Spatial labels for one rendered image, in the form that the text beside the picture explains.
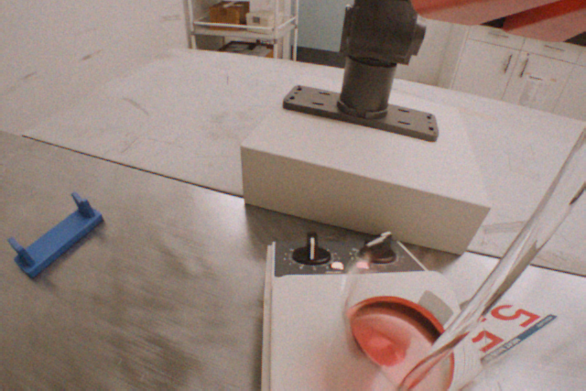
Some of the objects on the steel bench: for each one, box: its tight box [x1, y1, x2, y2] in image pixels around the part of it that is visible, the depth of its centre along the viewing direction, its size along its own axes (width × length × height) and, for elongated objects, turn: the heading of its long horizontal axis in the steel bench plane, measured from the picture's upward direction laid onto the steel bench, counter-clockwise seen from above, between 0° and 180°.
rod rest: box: [7, 191, 103, 278], centre depth 30 cm, size 10×3×4 cm, turn 150°
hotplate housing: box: [261, 242, 279, 391], centre depth 21 cm, size 22×13×8 cm, turn 178°
